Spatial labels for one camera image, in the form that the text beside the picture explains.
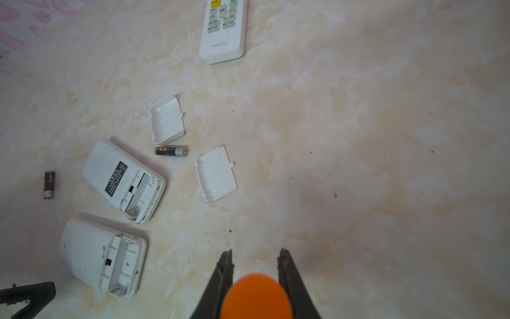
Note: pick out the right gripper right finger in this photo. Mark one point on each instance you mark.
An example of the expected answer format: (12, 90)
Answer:
(290, 280)

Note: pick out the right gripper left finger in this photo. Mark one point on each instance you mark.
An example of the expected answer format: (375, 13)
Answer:
(221, 280)

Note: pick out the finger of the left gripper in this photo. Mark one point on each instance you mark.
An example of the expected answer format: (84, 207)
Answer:
(38, 296)

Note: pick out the orange black screwdriver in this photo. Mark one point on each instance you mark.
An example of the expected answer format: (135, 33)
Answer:
(256, 296)

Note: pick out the black battery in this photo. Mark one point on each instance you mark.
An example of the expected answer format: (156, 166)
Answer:
(171, 151)
(48, 190)

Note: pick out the white battery cover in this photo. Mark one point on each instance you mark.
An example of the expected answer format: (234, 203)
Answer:
(166, 121)
(215, 174)

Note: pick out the red white remote control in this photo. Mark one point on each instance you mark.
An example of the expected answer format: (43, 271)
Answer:
(133, 188)

